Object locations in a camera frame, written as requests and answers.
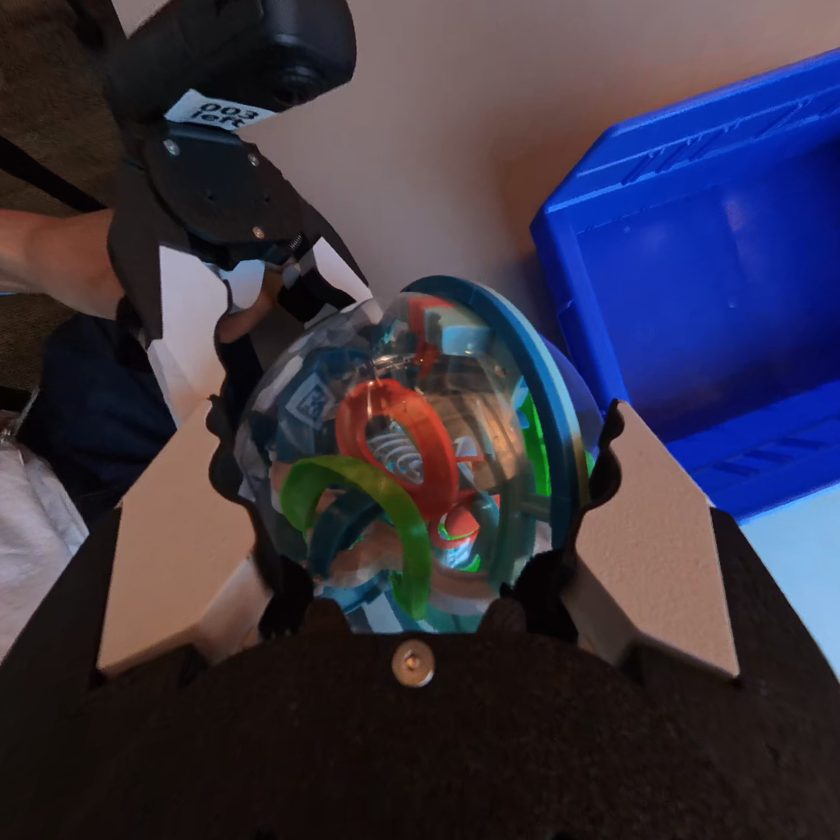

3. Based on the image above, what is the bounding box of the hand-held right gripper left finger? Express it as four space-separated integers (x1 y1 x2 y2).
96 395 277 678

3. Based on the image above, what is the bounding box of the person's left hand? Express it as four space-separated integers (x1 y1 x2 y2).
220 289 283 345

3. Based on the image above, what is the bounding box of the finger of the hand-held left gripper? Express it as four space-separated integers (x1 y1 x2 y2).
276 252 360 329
157 246 266 424

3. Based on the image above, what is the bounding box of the clear plastic maze ball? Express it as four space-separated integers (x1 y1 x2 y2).
233 276 605 634

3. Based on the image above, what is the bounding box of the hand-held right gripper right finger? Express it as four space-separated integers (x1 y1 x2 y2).
559 398 741 679

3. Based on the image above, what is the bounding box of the large blue plastic bin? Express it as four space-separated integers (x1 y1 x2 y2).
530 49 840 522

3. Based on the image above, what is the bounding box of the person's left forearm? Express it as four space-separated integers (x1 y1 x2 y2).
0 209 127 320

